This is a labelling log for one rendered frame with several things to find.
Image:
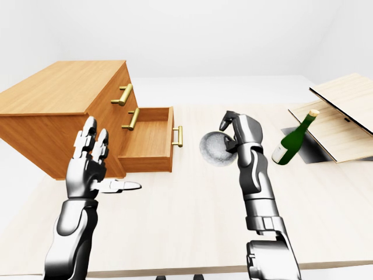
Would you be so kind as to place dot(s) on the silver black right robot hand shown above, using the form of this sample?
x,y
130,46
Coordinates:
x,y
247,129

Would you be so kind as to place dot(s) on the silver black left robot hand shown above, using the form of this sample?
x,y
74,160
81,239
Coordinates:
x,y
83,175

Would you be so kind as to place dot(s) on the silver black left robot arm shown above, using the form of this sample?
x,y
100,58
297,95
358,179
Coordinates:
x,y
70,233

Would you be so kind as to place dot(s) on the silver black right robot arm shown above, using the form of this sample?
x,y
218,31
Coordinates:
x,y
256,186

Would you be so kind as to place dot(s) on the wooden cabinet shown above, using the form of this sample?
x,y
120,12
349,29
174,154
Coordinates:
x,y
43,96

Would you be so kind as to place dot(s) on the green wine bottle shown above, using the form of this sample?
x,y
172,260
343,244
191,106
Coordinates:
x,y
290,143

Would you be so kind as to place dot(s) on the wooden closed drawer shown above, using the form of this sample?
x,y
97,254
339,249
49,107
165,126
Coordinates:
x,y
116,121

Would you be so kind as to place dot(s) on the wooden open drawer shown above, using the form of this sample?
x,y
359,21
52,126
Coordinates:
x,y
145,137

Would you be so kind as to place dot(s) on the pale wooden flat board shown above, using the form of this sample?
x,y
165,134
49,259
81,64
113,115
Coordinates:
x,y
335,137

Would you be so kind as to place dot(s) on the wooden drawer with shortest front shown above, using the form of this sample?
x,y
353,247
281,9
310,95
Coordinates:
x,y
112,84

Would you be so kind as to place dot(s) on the pale wooden panel black edge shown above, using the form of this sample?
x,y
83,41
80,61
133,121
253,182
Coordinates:
x,y
346,93

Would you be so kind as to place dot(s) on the small dark shape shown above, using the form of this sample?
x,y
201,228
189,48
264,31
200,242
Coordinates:
x,y
199,277
161,278

